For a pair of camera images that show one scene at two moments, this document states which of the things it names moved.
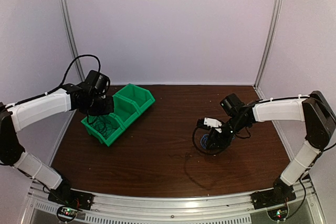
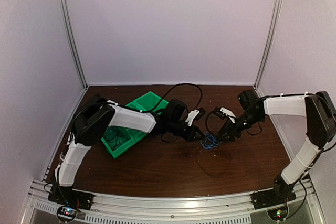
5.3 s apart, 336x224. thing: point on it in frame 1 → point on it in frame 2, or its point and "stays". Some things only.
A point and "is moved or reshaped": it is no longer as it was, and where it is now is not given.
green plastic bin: (125, 109) → (136, 135)
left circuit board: (66, 213) stays
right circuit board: (279, 214) stays
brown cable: (199, 185) → (214, 148)
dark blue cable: (103, 125) is moved or reshaped
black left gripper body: (96, 107) → (186, 135)
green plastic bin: (132, 99) → (148, 102)
